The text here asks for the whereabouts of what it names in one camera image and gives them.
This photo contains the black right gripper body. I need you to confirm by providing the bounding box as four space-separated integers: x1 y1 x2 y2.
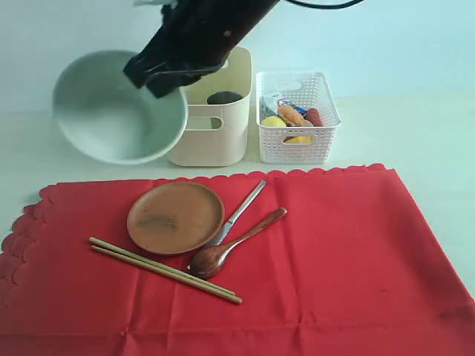
142 0 277 80

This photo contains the white ceramic bowl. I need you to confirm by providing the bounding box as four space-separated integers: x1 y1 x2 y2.
51 50 189 165

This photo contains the stainless steel cup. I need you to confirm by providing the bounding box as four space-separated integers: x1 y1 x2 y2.
206 91 243 129

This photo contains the blue white milk carton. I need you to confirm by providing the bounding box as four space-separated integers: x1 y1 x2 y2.
261 92 307 116

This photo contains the yellow lemon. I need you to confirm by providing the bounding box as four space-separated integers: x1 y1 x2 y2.
261 116 286 127

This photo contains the fried chicken nugget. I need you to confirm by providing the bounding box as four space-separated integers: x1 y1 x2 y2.
278 105 313 127

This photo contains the brown round plate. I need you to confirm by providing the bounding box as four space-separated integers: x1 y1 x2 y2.
127 182 225 255

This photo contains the yellow cheese wedge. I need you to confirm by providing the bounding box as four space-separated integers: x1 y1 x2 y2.
284 136 312 144

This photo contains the red sausage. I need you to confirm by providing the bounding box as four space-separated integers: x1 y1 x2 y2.
305 108 324 127

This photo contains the wooden chopstick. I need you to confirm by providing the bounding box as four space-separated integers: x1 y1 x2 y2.
91 245 242 304
89 237 235 296

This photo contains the dark wooden spoon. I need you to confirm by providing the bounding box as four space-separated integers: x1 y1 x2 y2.
190 207 287 280

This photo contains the cream plastic bin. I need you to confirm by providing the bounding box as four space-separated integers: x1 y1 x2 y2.
166 47 253 167

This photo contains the white perforated plastic basket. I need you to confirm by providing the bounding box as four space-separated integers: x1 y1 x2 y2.
255 71 341 164

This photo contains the steel table knife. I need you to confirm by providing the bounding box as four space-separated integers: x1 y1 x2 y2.
203 180 268 249

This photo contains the red scalloped table cloth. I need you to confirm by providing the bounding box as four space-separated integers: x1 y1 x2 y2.
1 164 474 355

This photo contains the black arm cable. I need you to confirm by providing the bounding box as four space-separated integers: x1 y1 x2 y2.
287 0 367 10

